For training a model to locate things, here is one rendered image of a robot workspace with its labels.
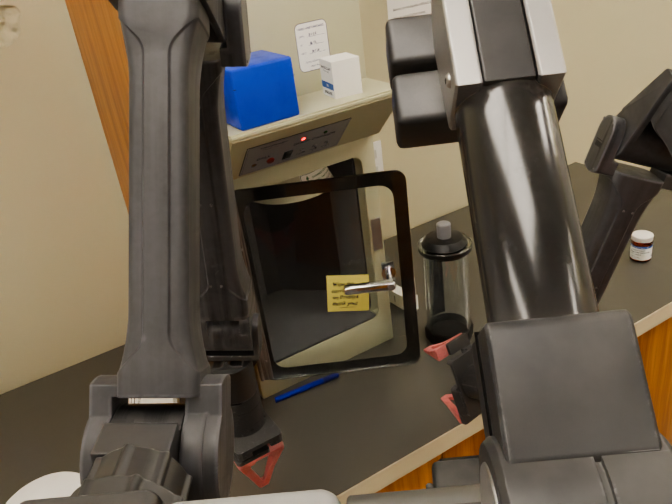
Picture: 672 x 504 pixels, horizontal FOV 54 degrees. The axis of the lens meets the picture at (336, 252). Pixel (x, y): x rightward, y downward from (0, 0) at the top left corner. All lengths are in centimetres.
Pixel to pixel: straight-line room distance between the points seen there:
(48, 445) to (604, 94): 194
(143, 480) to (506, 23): 34
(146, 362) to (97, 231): 105
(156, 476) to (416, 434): 81
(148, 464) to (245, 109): 64
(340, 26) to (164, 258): 75
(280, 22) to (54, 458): 89
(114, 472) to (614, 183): 64
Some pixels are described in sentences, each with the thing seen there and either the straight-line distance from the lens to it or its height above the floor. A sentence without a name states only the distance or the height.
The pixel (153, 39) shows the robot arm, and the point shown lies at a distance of 54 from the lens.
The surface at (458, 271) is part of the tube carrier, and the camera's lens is 133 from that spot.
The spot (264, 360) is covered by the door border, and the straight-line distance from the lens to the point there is 129.
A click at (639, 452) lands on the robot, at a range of 28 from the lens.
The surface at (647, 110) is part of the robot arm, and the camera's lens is 82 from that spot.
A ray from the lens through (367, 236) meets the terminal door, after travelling 115.
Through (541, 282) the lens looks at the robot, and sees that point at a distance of 28.
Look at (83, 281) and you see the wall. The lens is 159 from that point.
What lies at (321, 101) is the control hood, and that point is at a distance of 110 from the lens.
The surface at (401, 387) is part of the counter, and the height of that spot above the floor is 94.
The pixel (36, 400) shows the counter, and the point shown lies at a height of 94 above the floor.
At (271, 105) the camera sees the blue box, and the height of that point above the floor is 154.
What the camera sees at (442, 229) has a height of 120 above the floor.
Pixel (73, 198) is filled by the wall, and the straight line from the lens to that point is 152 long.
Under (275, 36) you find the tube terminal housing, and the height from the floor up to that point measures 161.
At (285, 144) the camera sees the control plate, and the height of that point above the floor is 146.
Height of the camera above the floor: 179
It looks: 28 degrees down
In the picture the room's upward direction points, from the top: 8 degrees counter-clockwise
